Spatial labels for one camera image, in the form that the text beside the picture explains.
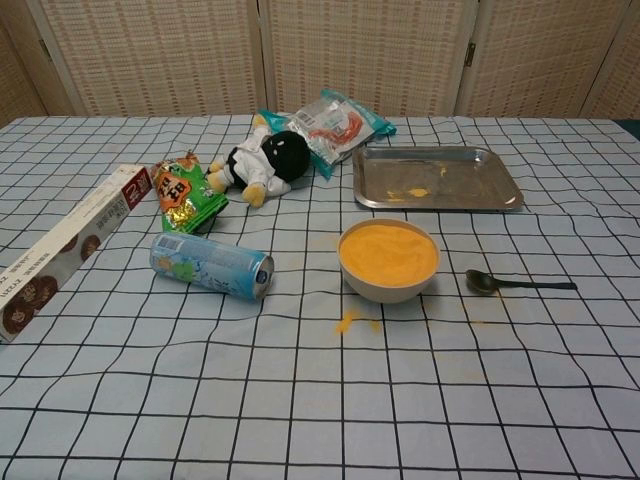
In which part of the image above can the orange powder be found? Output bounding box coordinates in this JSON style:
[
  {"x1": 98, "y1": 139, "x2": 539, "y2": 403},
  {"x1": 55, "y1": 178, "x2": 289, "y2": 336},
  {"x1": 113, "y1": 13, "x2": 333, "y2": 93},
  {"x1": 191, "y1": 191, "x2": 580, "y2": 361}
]
[{"x1": 330, "y1": 308, "x2": 382, "y2": 335}]

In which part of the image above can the teal clear snack packet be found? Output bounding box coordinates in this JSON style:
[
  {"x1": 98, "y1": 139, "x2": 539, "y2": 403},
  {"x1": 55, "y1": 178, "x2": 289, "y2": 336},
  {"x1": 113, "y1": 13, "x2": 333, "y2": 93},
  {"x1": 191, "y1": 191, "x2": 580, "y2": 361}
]
[{"x1": 257, "y1": 88, "x2": 399, "y2": 181}]

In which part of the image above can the woven folding screen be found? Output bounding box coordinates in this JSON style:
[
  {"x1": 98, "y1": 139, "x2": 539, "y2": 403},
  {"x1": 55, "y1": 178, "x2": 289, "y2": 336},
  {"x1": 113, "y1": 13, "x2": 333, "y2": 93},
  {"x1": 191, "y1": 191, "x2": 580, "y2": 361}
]
[{"x1": 0, "y1": 0, "x2": 640, "y2": 121}]

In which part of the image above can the blue checkered tablecloth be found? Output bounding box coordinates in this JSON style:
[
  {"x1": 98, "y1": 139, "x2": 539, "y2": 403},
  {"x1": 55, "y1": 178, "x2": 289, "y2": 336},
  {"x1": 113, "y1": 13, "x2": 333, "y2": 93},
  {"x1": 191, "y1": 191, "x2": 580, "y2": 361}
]
[{"x1": 0, "y1": 114, "x2": 640, "y2": 480}]

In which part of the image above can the stainless steel tray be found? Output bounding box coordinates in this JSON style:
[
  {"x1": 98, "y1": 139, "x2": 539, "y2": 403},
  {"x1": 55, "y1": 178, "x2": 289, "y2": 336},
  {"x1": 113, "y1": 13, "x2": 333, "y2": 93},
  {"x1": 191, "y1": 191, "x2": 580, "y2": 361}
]
[{"x1": 351, "y1": 145, "x2": 525, "y2": 212}]

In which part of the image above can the green orange snack bag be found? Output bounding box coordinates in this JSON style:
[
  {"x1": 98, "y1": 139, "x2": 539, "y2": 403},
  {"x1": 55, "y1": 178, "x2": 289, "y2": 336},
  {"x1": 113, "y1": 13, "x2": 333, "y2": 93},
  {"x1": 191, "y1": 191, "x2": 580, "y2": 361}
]
[{"x1": 149, "y1": 151, "x2": 230, "y2": 235}]

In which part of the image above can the long white cookie box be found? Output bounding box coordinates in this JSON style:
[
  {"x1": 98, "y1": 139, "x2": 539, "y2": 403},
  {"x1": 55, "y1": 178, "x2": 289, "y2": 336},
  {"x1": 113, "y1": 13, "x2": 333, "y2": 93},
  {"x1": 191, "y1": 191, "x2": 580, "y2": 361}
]
[{"x1": 0, "y1": 164, "x2": 153, "y2": 343}]

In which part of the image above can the beige bowl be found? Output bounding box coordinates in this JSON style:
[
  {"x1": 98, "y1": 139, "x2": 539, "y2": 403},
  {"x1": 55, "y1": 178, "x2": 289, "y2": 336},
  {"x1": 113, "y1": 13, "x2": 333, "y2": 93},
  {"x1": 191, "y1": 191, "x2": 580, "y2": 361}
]
[{"x1": 337, "y1": 218, "x2": 442, "y2": 305}]

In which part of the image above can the plush doll with black head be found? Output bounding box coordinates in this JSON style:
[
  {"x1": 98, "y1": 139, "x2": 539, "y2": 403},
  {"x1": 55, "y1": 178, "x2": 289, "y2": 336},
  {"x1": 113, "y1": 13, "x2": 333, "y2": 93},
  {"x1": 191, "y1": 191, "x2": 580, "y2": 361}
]
[{"x1": 206, "y1": 113, "x2": 312, "y2": 209}]

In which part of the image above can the light blue drink can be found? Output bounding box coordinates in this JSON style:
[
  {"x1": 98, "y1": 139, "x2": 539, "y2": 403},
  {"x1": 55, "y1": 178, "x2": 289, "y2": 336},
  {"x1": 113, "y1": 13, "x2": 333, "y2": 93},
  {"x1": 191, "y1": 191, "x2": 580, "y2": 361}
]
[{"x1": 149, "y1": 231, "x2": 275, "y2": 300}]

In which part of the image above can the black spoon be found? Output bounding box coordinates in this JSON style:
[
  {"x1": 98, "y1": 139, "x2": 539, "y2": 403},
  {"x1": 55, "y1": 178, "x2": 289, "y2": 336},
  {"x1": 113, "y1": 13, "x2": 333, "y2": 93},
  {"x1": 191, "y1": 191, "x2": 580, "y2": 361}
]
[{"x1": 465, "y1": 269, "x2": 578, "y2": 295}]

